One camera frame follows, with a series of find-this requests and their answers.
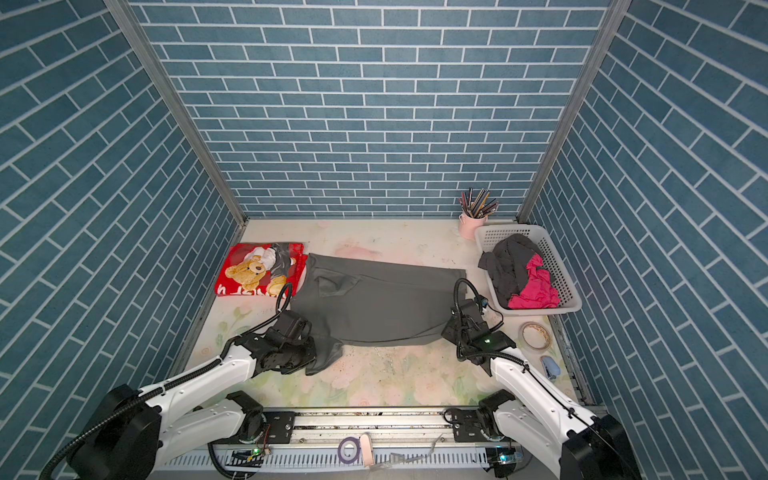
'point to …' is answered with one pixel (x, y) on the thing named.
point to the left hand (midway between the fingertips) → (321, 356)
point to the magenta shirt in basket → (538, 292)
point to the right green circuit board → (503, 460)
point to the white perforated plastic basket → (570, 298)
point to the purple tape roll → (358, 449)
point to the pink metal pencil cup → (467, 225)
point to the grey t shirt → (342, 302)
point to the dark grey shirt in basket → (506, 264)
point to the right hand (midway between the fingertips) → (447, 323)
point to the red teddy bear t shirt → (261, 269)
